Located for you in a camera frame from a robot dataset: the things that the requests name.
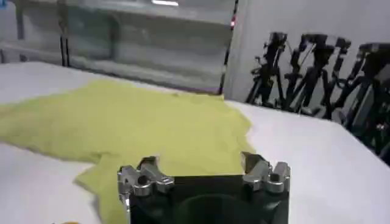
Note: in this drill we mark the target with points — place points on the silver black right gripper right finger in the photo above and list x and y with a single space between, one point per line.
265 176

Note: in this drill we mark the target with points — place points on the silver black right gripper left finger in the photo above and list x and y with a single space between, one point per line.
143 179

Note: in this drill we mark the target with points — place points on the yellow-green shirt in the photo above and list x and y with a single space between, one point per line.
128 128

